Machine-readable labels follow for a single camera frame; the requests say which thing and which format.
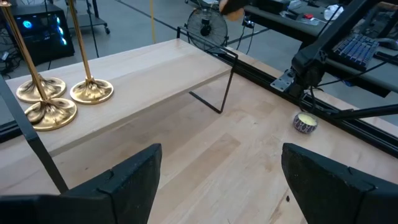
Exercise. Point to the white plastic bag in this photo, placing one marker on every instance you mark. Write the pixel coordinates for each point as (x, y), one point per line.
(333, 12)

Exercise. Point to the black metal table frame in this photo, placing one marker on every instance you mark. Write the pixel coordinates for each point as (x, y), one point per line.
(357, 129)

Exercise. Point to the blue backlit keyboard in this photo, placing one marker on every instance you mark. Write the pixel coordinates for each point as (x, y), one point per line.
(354, 51)

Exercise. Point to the small red item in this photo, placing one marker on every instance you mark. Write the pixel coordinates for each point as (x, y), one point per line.
(308, 16)

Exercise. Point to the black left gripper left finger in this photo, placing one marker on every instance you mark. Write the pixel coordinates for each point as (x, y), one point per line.
(124, 199)

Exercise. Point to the purple mosaic candle jar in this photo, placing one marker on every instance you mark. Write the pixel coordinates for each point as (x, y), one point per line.
(304, 127)

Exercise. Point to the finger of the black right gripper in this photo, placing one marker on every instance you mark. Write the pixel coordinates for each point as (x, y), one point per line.
(237, 4)

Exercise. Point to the black floor fan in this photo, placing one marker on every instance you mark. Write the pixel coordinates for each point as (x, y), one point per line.
(206, 29)

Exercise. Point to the black wheeled cart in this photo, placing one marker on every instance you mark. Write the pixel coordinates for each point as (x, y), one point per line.
(99, 21)

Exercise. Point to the brass candlestick holder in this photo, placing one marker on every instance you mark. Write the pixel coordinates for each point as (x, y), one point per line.
(51, 115)
(91, 91)

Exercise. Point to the wooden shelf black metal frame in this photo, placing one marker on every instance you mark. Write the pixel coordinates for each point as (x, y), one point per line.
(140, 71)

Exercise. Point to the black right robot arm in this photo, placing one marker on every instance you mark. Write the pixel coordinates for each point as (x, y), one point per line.
(311, 59)

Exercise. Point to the black computer tower blue lights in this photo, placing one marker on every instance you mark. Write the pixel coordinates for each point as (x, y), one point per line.
(43, 40)

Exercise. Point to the gold-tipped wooden pole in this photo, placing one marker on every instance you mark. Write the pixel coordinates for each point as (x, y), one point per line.
(56, 88)

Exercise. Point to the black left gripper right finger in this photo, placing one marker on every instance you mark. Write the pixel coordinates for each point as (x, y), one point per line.
(335, 199)

